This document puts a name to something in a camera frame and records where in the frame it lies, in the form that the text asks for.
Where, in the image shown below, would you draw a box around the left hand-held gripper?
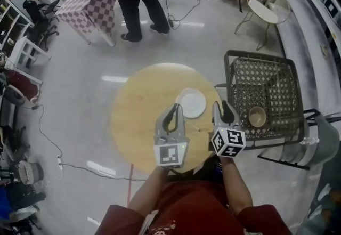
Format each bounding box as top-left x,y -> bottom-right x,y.
153,103 -> 191,170

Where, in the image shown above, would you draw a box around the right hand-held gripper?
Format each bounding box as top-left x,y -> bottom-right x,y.
210,100 -> 247,159

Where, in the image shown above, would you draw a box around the beige ceramic cup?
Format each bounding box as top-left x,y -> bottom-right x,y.
248,106 -> 267,128

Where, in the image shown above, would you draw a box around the white round plate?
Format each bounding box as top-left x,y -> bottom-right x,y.
175,87 -> 207,119

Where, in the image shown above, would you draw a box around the person's left forearm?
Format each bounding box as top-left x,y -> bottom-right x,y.
127,167 -> 171,210

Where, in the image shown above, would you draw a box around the person's right forearm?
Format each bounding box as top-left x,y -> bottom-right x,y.
221,156 -> 254,215

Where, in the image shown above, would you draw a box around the round wooden table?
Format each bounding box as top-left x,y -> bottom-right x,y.
110,62 -> 227,175

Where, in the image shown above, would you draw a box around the metal mesh basket cart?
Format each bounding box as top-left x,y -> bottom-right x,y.
214,49 -> 306,148

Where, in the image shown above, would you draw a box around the person's black trousers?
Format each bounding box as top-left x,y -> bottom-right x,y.
194,155 -> 223,184

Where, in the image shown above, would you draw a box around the red floor tape strip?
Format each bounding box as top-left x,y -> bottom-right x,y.
127,163 -> 134,204

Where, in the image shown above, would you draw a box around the person's red shirt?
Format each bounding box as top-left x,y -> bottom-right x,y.
94,180 -> 294,235

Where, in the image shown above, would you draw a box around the clear plastic water bottle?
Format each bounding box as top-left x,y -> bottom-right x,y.
299,137 -> 320,146

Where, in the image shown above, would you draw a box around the grey shell chair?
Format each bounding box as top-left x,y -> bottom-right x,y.
257,108 -> 341,171

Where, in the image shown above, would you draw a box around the white metal shelf rack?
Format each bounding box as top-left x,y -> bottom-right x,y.
271,0 -> 341,123

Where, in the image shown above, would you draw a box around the pink checkered cloth table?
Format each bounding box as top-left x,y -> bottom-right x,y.
54,0 -> 118,48

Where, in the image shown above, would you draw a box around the grey woven basket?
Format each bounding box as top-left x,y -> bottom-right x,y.
17,160 -> 45,185

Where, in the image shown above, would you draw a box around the silver pod black square print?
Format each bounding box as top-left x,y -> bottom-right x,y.
323,0 -> 341,19

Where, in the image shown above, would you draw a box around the small white table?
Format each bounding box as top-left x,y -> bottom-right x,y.
4,35 -> 53,69

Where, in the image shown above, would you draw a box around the black office chair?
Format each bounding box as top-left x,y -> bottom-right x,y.
22,0 -> 61,52

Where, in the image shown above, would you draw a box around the black cable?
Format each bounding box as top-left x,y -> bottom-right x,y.
166,0 -> 202,29
31,104 -> 63,159
61,163 -> 147,182

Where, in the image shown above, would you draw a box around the white wire chair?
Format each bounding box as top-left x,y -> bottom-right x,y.
234,0 -> 291,51

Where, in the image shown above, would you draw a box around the white wall shelf unit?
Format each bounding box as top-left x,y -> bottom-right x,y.
0,0 -> 35,56

